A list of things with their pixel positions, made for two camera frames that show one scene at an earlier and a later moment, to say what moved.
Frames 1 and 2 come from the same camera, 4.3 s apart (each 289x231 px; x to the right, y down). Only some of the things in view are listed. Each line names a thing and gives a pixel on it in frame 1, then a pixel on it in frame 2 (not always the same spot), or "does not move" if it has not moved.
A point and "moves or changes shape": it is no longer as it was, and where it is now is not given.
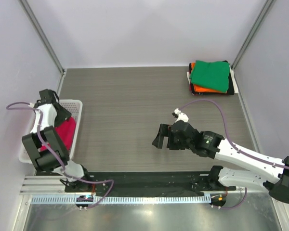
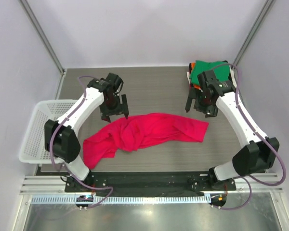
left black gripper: (64, 115) to (106, 112)
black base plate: (122, 182) does not move
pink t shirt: (66, 131) moves or changes shape
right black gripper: (164, 131) to (212, 112)
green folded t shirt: (211, 74) does not move
